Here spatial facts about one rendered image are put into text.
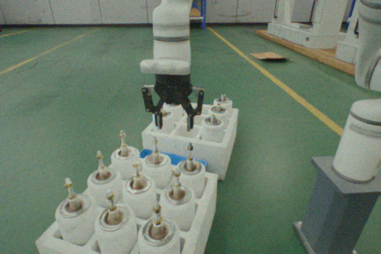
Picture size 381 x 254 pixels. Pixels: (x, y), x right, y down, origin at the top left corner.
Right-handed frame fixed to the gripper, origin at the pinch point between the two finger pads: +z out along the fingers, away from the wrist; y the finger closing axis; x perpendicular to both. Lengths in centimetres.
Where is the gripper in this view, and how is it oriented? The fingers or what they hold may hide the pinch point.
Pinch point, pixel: (174, 124)
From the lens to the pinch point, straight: 54.7
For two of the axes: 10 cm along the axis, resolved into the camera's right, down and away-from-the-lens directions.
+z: 0.0, 9.0, 4.4
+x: -1.4, 4.4, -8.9
